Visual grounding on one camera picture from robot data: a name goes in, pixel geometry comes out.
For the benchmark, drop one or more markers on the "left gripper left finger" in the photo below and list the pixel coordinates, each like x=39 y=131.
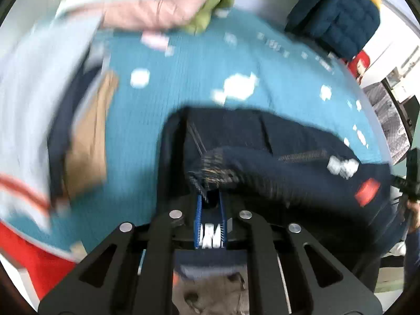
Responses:
x=131 y=271

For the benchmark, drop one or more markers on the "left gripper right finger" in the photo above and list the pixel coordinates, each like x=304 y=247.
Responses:
x=289 y=272

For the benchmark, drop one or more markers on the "teal patterned bedspread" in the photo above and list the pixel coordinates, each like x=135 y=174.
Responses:
x=239 y=61

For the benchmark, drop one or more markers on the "red patterned item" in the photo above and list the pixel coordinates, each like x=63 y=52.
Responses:
x=359 y=65

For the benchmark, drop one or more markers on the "beige folded garment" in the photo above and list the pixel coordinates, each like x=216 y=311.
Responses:
x=85 y=161

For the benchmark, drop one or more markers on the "dark denim jacket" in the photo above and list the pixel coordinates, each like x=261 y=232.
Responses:
x=285 y=166

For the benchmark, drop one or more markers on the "light blue folded garment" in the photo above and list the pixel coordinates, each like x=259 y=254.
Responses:
x=34 y=78

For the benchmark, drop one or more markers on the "navy quilted jacket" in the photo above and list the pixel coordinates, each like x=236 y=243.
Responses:
x=342 y=27

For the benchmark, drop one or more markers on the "person's right hand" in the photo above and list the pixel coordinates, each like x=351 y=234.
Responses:
x=413 y=206

